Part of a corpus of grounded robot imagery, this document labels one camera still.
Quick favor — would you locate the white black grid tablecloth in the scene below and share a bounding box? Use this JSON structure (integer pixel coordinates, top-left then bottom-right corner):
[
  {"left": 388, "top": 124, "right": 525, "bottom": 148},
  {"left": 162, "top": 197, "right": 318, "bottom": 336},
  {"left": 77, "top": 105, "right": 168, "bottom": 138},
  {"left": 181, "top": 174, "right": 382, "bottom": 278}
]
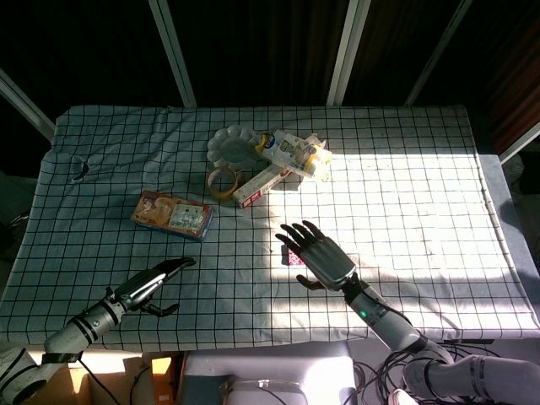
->
[{"left": 0, "top": 104, "right": 540, "bottom": 354}]

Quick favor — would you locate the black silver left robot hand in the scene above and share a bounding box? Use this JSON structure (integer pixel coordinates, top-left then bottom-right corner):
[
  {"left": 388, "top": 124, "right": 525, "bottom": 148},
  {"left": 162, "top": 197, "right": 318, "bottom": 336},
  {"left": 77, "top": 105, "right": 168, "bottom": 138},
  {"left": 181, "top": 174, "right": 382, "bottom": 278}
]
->
[{"left": 105, "top": 256, "right": 197, "bottom": 317}]

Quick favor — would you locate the long white red wrap box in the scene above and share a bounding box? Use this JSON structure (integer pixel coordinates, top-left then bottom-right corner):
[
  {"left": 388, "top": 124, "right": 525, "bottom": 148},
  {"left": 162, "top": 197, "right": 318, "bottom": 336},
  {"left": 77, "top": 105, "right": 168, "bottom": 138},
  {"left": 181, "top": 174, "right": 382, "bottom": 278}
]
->
[{"left": 231, "top": 162, "right": 305, "bottom": 210}]

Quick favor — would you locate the white flower paint palette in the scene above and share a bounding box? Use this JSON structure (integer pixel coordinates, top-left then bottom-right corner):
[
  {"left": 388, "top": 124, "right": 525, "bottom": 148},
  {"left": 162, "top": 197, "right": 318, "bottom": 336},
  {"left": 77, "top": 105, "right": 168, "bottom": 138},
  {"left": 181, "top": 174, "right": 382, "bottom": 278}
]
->
[{"left": 206, "top": 126, "right": 259, "bottom": 173}]

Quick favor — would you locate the black cable bundle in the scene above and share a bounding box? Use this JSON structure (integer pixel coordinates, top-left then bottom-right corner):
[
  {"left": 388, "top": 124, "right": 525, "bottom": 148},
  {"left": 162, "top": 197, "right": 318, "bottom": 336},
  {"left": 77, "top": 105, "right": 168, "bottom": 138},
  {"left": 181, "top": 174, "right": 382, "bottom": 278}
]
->
[{"left": 352, "top": 337, "right": 501, "bottom": 405}]

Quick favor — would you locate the brown cardboard box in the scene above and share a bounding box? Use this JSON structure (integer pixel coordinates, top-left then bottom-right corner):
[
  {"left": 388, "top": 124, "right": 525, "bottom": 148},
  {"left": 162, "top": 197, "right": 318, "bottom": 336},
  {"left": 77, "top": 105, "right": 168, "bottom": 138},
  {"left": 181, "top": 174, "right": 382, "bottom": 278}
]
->
[{"left": 24, "top": 356, "right": 186, "bottom": 405}]

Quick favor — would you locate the white yellow plastic bag package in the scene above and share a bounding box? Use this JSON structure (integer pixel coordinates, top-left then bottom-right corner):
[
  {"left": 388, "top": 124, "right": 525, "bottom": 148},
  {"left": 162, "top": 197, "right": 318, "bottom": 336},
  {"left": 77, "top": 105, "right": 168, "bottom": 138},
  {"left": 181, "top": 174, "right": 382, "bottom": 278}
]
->
[{"left": 255, "top": 128, "right": 333, "bottom": 183}]

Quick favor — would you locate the yellow packing tape roll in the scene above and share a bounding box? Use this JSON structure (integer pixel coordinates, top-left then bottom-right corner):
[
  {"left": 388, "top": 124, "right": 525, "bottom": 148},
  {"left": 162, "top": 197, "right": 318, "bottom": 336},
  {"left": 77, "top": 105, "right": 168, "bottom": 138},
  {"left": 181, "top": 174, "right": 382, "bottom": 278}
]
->
[{"left": 206, "top": 166, "right": 244, "bottom": 203}]

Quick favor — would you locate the white window frame post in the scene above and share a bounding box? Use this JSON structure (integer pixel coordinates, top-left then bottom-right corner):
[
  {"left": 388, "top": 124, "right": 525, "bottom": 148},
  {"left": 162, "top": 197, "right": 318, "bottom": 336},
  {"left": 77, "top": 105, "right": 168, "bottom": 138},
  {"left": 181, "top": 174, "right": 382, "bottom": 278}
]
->
[
  {"left": 404, "top": 0, "right": 473, "bottom": 106},
  {"left": 499, "top": 126, "right": 540, "bottom": 165},
  {"left": 147, "top": 0, "right": 197, "bottom": 109},
  {"left": 327, "top": 0, "right": 372, "bottom": 106},
  {"left": 0, "top": 69, "right": 56, "bottom": 140}
]

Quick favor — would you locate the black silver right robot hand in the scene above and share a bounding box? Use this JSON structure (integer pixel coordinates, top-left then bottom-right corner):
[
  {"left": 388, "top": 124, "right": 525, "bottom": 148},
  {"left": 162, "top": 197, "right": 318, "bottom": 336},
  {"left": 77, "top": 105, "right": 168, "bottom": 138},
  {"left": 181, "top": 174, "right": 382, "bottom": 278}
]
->
[{"left": 274, "top": 219, "right": 359, "bottom": 293}]

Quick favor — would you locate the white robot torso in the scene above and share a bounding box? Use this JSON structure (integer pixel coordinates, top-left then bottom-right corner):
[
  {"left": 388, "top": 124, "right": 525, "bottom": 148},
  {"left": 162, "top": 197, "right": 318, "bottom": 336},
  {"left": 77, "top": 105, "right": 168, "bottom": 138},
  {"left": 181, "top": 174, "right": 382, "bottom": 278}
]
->
[{"left": 185, "top": 352, "right": 355, "bottom": 405}]

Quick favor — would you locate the orange blue biscuit box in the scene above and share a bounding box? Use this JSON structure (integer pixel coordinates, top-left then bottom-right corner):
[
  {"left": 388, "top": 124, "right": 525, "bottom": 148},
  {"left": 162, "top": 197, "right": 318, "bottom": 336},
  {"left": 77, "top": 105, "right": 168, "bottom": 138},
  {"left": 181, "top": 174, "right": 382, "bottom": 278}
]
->
[{"left": 130, "top": 189, "right": 214, "bottom": 242}]

